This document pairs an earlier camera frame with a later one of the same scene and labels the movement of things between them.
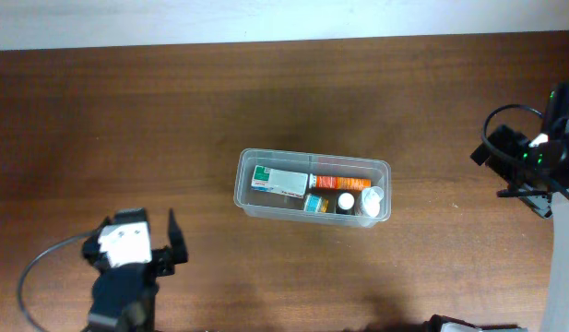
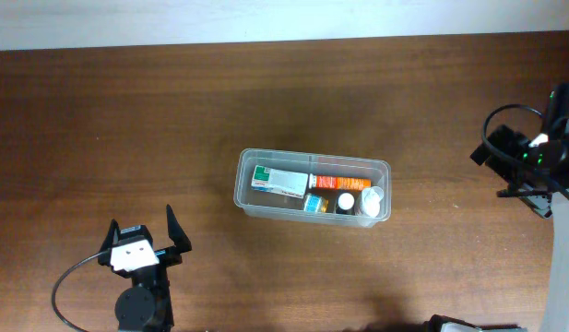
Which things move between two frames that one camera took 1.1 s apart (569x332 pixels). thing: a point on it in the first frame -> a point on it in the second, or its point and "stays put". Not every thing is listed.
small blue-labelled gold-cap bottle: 314,203 stays put
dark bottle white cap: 345,203 stays put
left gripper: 178,241 -> 171,254
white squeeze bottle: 371,201 stays put
